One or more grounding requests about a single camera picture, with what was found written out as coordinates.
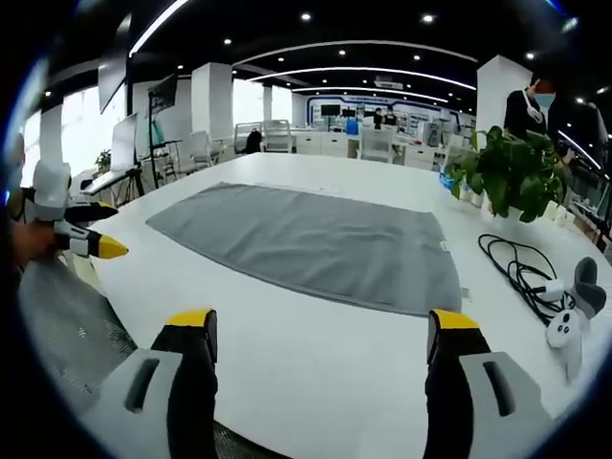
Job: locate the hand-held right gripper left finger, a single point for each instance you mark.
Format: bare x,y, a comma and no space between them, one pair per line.
158,382

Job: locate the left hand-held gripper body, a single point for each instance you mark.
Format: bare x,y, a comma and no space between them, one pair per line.
50,191

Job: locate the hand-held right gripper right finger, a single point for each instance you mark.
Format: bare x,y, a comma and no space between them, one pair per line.
473,387

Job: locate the grey towel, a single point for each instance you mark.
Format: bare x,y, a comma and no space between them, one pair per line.
315,244

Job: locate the person's left hand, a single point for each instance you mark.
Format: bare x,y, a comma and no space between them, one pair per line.
31,241

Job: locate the small green plant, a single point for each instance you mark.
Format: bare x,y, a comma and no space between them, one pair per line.
103,160

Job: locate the white whiteboard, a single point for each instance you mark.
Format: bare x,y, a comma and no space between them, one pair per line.
123,141

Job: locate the grey mesh chair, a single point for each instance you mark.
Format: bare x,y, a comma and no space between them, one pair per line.
72,330

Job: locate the black tripod stand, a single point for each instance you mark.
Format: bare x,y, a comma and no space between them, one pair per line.
155,138

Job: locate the white game controller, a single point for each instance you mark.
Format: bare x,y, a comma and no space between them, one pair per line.
564,330

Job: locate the white power adapter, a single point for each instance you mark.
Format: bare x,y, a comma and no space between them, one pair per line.
550,289

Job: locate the white office chair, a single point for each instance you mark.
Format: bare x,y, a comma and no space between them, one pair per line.
378,143
277,135
200,148

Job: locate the black hanging monitor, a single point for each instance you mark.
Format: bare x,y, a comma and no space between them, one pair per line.
114,74

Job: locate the white table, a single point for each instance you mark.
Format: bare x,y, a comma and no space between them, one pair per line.
334,334

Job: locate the grey controller stand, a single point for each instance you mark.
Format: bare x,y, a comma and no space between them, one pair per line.
589,287

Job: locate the black backpack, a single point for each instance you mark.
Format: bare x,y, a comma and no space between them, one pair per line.
252,142

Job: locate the green potted plant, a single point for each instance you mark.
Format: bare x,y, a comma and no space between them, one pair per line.
514,174

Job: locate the blue box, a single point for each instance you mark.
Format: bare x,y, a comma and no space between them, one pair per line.
352,127

